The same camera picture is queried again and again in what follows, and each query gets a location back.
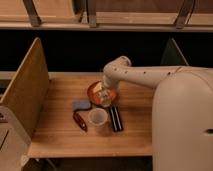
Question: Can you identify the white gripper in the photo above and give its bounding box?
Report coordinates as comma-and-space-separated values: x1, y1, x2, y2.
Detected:
97, 82, 111, 108

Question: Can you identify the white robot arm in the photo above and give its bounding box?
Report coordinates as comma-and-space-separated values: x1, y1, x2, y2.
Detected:
102, 56, 213, 171

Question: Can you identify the translucent plastic cup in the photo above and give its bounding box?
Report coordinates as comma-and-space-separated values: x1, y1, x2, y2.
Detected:
88, 108, 108, 129

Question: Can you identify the blue sponge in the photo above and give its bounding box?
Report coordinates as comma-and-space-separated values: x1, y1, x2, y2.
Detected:
72, 100, 91, 111

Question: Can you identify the red brown utensil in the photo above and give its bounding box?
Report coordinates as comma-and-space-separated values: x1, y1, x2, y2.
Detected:
73, 112, 87, 131

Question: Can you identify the right dark side panel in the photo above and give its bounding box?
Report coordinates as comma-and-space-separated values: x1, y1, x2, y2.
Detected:
160, 38, 188, 66

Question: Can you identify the left wooden side panel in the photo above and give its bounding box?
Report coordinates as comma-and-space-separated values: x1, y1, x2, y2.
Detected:
0, 38, 50, 145

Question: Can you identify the wooden shelf with brackets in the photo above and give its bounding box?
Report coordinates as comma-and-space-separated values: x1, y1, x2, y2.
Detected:
0, 0, 213, 32

